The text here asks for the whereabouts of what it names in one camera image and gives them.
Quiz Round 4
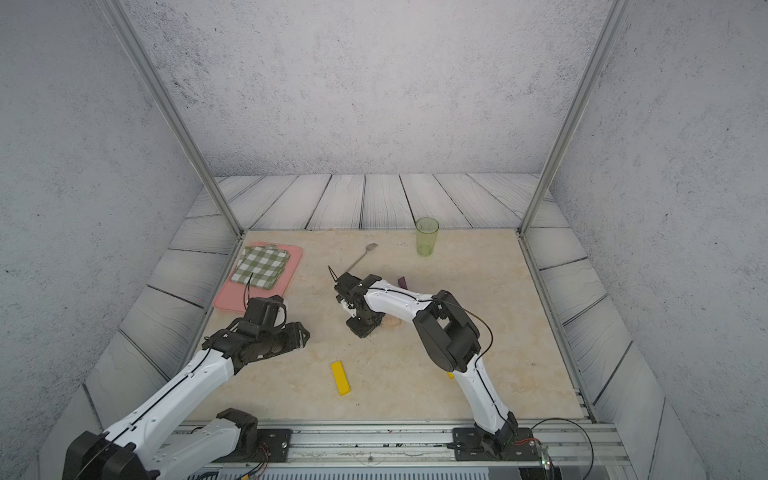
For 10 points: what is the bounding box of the wooden square block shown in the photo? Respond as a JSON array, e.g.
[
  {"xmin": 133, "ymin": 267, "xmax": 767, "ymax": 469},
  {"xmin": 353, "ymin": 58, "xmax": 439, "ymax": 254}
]
[{"xmin": 381, "ymin": 316, "xmax": 402, "ymax": 328}]

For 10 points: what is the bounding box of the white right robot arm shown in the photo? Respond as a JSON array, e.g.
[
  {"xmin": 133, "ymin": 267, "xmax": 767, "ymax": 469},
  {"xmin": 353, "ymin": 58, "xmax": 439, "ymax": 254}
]
[{"xmin": 334, "ymin": 273, "xmax": 518, "ymax": 459}]

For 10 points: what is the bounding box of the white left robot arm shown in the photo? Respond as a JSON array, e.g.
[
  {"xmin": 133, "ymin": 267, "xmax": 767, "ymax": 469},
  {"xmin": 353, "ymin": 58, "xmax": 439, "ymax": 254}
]
[{"xmin": 62, "ymin": 295, "xmax": 310, "ymax": 479}]

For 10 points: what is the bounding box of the metal spoon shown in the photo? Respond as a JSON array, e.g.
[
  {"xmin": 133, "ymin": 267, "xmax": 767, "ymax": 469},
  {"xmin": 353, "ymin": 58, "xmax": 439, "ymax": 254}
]
[{"xmin": 344, "ymin": 243, "xmax": 378, "ymax": 273}]

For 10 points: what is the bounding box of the pink cutting board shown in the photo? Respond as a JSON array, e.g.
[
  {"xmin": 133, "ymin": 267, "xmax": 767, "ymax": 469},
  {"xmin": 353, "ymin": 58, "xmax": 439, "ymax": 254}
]
[{"xmin": 213, "ymin": 242, "xmax": 303, "ymax": 313}]

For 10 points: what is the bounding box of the green checked cloth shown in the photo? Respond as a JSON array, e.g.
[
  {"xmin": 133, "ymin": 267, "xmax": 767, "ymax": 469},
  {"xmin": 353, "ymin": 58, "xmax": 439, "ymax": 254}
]
[{"xmin": 230, "ymin": 245, "xmax": 291, "ymax": 290}]

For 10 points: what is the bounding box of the yellow long block left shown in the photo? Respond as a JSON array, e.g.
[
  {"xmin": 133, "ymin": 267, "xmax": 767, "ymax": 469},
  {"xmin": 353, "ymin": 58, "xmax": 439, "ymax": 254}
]
[{"xmin": 330, "ymin": 361, "xmax": 351, "ymax": 396}]

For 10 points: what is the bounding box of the green translucent plastic cup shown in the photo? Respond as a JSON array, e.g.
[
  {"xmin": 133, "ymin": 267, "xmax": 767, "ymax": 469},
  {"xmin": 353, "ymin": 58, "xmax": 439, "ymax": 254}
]
[{"xmin": 415, "ymin": 217, "xmax": 440, "ymax": 257}]

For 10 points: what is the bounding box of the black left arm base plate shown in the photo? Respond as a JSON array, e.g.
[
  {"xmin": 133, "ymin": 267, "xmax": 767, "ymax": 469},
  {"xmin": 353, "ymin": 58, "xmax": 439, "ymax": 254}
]
[{"xmin": 216, "ymin": 428, "xmax": 293, "ymax": 464}]

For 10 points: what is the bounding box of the left aluminium frame post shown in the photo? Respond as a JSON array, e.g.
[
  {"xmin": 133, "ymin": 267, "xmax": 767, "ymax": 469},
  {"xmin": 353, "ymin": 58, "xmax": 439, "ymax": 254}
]
[{"xmin": 98, "ymin": 0, "xmax": 244, "ymax": 239}]

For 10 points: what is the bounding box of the aluminium frame post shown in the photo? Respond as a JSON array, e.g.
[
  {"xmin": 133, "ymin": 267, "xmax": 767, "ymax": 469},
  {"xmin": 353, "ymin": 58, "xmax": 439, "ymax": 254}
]
[
  {"xmin": 98, "ymin": 0, "xmax": 244, "ymax": 239},
  {"xmin": 518, "ymin": 0, "xmax": 632, "ymax": 238}
]

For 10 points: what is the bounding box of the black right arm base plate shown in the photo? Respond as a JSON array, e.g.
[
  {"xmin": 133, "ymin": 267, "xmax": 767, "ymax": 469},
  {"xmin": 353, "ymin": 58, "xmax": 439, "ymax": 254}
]
[{"xmin": 447, "ymin": 426, "xmax": 541, "ymax": 462}]

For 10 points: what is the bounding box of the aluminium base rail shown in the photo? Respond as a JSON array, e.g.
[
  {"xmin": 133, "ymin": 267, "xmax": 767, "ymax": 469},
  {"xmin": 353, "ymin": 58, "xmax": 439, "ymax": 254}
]
[{"xmin": 192, "ymin": 418, "xmax": 636, "ymax": 479}]

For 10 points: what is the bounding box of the black cable at base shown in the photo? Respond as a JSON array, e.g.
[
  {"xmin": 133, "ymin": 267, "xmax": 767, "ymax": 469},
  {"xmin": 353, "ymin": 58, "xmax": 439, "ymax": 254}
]
[{"xmin": 530, "ymin": 418, "xmax": 595, "ymax": 480}]

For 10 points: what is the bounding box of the right aluminium frame post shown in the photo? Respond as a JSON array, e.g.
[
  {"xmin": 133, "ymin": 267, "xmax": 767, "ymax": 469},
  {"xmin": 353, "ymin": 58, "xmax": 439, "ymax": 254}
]
[{"xmin": 518, "ymin": 0, "xmax": 632, "ymax": 238}]

